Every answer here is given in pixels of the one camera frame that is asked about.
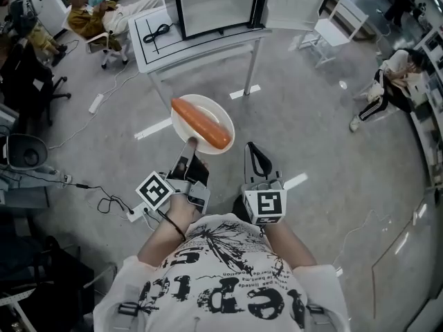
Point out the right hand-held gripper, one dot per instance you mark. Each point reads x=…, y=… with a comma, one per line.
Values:
x=266, y=202

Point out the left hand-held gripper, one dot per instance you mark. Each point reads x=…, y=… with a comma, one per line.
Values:
x=154, y=190

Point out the orange carrot food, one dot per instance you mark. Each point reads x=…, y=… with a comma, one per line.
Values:
x=200, y=123

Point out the white plate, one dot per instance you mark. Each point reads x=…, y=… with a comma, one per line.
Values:
x=214, y=111

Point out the black and white fridge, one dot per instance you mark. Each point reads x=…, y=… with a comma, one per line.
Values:
x=214, y=2

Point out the person's right forearm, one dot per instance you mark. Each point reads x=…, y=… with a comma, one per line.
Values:
x=290, y=244

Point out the person's left forearm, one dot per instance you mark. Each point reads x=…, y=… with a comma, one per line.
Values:
x=166, y=237

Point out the black wristband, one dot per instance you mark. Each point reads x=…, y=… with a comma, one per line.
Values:
x=176, y=228

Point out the white power strip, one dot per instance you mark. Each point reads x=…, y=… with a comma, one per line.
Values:
x=96, y=103
x=138, y=212

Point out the white table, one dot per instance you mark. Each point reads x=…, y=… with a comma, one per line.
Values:
x=149, y=55

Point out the white printed shirt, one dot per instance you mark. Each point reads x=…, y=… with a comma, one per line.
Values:
x=221, y=289

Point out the white swivel chair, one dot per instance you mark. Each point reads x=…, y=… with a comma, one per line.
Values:
x=107, y=47

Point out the white shelf unit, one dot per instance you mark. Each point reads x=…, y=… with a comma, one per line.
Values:
x=431, y=116

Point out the black office chair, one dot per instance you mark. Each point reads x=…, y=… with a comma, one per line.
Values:
x=24, y=78

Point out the black bag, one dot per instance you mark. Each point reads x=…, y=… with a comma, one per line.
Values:
x=45, y=282

